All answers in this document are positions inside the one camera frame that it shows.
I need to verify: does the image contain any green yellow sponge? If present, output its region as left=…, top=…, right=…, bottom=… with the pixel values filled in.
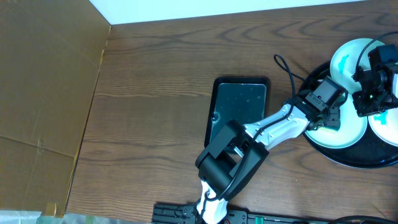
left=319, top=125, right=340, bottom=131

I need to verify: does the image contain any white plate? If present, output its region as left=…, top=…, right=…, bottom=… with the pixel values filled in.
left=330, top=38, right=372, bottom=94
left=368, top=108, right=398, bottom=146
left=305, top=94, right=368, bottom=149

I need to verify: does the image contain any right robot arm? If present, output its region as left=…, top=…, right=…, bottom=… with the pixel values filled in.
left=352, top=45, right=397, bottom=117

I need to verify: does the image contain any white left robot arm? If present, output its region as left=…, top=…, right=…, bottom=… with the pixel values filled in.
left=195, top=91, right=340, bottom=223

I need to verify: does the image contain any round black tray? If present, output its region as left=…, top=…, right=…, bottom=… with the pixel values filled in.
left=298, top=60, right=398, bottom=169

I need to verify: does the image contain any black rectangular tray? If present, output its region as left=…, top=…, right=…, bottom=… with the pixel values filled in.
left=204, top=77, right=269, bottom=146

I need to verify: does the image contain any brown cardboard panel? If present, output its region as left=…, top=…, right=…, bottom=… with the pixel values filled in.
left=1, top=0, right=111, bottom=217

